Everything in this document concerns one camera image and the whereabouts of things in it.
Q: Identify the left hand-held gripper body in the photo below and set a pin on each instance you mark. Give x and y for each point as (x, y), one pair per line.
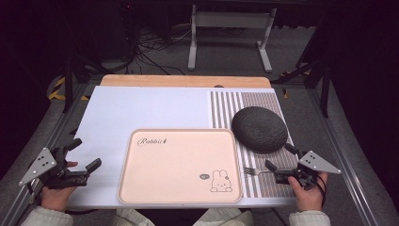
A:
(40, 164)

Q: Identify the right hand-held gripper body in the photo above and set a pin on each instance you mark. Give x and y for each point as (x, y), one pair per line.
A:
(316, 163)

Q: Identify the silver metal fork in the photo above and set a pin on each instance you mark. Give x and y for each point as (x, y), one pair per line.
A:
(254, 171)

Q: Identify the person's right hand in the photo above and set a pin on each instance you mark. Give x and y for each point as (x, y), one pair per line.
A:
(309, 197)

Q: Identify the person's left hand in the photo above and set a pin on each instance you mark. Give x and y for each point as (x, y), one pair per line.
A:
(58, 196)

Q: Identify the dark grey textured round plate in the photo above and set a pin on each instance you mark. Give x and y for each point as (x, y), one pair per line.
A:
(259, 129)

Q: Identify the brown striped placemat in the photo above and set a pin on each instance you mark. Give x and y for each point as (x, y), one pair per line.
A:
(269, 100)

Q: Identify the black stand leg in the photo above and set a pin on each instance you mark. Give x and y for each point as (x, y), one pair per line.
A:
(67, 84)
(324, 91)

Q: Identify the person's legs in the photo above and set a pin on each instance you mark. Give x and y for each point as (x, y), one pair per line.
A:
(219, 219)

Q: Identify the white table board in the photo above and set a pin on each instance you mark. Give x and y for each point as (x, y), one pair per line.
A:
(141, 106)

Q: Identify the pink rectangular tray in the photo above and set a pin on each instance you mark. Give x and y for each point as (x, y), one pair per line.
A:
(178, 166)

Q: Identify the wooden table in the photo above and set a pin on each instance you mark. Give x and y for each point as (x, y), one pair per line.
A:
(185, 81)

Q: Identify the white metal stand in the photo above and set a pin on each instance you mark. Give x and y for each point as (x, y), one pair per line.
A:
(232, 20)

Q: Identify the aluminium frame rail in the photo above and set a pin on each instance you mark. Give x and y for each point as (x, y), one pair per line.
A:
(40, 147)
(342, 150)

